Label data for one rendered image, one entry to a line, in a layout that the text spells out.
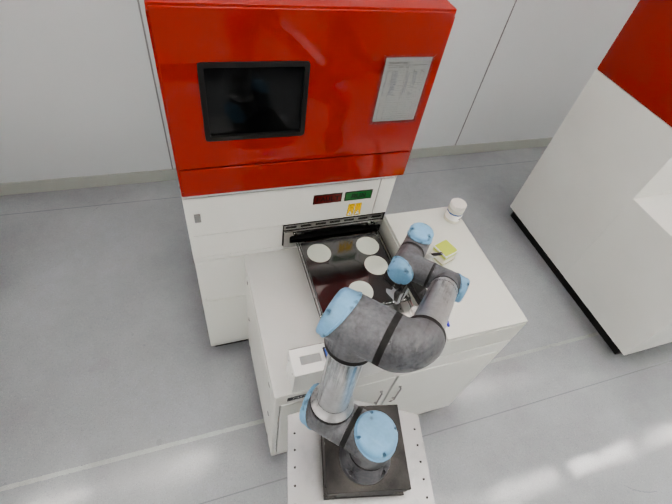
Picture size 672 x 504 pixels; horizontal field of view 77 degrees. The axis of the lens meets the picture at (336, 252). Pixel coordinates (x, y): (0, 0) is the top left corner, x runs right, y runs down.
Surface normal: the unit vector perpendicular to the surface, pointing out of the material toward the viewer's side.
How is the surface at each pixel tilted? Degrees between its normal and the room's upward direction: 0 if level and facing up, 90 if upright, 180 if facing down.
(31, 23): 90
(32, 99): 90
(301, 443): 0
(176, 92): 90
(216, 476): 0
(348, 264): 0
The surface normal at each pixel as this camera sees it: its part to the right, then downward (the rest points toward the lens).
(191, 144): 0.29, 0.76
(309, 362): 0.14, -0.63
